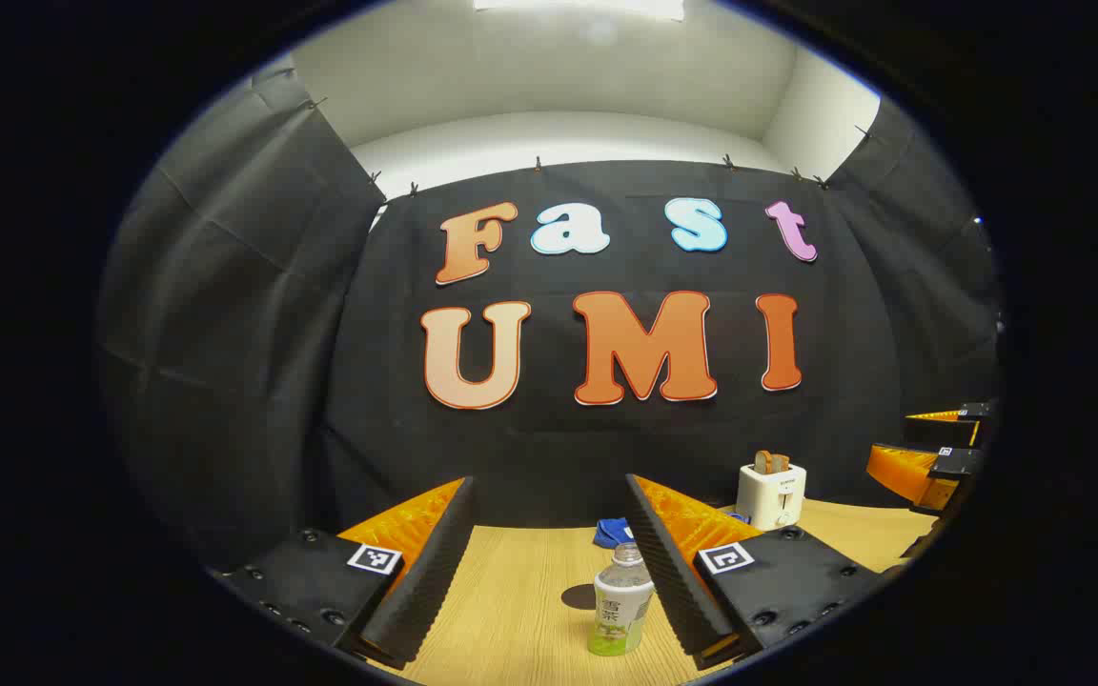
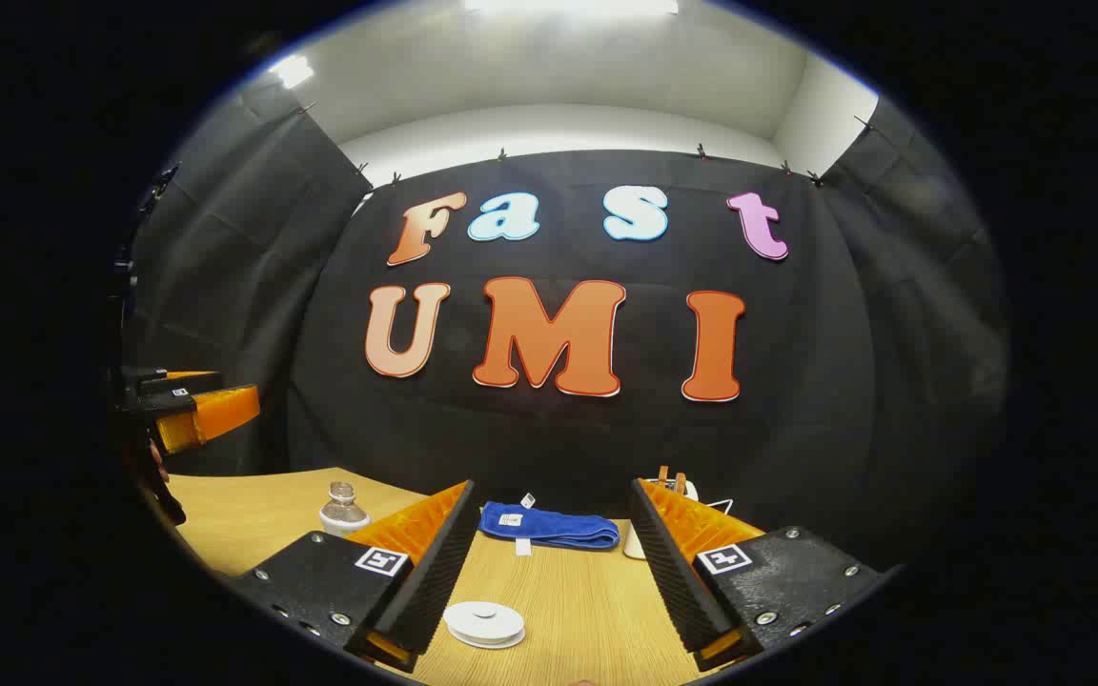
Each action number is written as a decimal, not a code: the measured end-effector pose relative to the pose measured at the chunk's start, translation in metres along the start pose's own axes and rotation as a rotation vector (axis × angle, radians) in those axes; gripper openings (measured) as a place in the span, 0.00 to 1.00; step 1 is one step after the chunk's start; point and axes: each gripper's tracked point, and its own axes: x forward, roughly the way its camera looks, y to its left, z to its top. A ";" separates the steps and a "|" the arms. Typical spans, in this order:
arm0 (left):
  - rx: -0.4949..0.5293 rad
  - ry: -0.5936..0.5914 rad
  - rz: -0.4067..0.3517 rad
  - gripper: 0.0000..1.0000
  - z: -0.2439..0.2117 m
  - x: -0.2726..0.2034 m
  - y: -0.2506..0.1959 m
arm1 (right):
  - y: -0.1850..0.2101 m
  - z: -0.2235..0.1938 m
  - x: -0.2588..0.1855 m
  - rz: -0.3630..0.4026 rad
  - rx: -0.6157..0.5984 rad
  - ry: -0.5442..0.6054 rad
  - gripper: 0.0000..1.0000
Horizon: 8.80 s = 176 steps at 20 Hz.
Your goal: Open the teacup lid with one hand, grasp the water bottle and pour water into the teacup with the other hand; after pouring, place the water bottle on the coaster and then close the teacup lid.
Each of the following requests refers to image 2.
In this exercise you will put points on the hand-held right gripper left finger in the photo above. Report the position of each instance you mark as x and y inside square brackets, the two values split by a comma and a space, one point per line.
[435, 581]

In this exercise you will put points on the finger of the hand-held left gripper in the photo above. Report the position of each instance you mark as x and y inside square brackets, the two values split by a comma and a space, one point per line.
[182, 383]
[215, 414]

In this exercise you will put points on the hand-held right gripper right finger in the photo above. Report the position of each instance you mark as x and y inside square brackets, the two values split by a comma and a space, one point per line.
[673, 581]

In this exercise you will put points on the white teacup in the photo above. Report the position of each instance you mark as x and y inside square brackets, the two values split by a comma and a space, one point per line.
[487, 643]

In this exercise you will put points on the clear green-label water bottle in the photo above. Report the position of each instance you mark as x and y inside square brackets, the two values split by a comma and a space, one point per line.
[343, 512]

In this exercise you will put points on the cream toaster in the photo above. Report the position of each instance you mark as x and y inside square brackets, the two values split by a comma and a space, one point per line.
[633, 543]

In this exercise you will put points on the blue folded towel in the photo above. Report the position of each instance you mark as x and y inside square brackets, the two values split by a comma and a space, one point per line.
[549, 527]

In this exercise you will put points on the ceiling light panel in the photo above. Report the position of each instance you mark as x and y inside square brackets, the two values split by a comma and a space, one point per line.
[568, 5]
[292, 70]

